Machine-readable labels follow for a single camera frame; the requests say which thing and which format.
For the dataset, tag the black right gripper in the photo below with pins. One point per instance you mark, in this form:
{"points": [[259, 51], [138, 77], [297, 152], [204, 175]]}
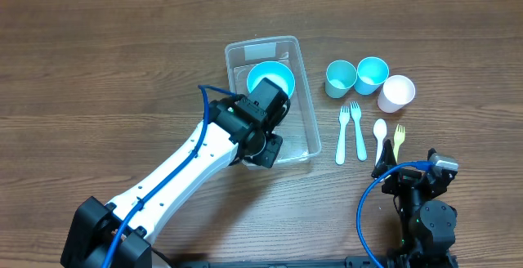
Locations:
{"points": [[397, 184]]}

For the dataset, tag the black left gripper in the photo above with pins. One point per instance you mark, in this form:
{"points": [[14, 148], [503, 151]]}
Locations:
{"points": [[270, 154]]}

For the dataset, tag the yellow plastic fork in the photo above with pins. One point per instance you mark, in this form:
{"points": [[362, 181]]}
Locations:
{"points": [[398, 140]]}

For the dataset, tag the clear plastic container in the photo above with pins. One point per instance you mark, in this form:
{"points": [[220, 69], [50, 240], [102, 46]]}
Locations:
{"points": [[299, 129]]}

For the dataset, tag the blue plastic bowl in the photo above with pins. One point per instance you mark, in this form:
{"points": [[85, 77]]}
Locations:
{"points": [[278, 73]]}

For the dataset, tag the pink plastic cup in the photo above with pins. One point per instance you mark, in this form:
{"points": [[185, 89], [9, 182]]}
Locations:
{"points": [[397, 92]]}

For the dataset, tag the blue plastic cup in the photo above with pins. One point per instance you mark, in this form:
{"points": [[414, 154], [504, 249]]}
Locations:
{"points": [[372, 72]]}

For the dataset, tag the green plastic cup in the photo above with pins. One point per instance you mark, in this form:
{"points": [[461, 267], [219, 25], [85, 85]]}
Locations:
{"points": [[341, 76]]}

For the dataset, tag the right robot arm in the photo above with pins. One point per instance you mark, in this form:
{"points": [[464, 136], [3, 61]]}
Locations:
{"points": [[427, 224]]}

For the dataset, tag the white plastic spoon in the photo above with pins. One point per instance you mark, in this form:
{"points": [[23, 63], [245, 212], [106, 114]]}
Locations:
{"points": [[380, 132]]}

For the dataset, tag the teal plastic fork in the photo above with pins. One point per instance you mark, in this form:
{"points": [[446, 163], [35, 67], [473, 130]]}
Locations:
{"points": [[359, 139]]}

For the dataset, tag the light blue plastic fork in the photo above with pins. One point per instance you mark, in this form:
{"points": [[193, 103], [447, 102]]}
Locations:
{"points": [[344, 118]]}

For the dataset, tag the white label sticker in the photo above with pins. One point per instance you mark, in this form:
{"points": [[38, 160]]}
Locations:
{"points": [[260, 51]]}

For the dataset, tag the black aluminium frame rail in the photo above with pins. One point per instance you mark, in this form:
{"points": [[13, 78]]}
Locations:
{"points": [[347, 262]]}

